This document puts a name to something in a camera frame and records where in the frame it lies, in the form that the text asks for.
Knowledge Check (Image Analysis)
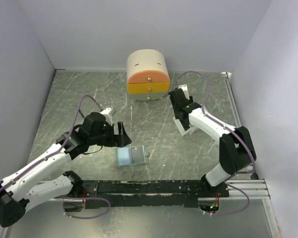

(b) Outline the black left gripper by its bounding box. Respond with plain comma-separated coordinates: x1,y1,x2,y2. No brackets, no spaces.
89,121,132,147

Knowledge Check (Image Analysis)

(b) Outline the mint green card holder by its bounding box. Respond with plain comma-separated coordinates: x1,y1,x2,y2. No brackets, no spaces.
115,145,150,167

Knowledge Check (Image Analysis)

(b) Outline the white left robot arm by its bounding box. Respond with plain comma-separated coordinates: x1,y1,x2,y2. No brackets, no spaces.
0,108,132,228

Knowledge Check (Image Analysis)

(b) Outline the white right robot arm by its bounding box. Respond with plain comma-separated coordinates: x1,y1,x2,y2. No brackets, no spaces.
168,85,256,197

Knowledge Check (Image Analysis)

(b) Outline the white card tray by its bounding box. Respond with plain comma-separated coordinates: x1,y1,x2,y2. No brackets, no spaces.
173,117,197,136

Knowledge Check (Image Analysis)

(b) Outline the round pastel drawer cabinet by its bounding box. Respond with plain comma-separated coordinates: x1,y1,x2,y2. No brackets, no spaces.
126,49,170,101

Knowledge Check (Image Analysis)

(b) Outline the blue pen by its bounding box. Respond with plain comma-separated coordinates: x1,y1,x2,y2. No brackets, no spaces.
75,105,85,119

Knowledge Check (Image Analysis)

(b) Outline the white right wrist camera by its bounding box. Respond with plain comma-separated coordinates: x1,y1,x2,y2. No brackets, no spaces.
178,84,189,100

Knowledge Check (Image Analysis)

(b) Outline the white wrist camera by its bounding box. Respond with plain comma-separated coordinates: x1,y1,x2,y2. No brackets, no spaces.
100,108,116,125
178,84,189,100

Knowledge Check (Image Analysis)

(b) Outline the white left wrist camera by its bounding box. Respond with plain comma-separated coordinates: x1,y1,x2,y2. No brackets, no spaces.
100,108,116,125

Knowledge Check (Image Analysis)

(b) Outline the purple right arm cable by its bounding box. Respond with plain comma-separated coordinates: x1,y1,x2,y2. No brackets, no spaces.
173,71,256,216

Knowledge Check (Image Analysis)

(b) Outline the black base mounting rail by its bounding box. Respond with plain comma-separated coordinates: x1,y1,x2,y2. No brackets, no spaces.
52,171,230,213

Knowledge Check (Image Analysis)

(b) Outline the aluminium frame rail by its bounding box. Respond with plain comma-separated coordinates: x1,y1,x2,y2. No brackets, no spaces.
0,171,271,238

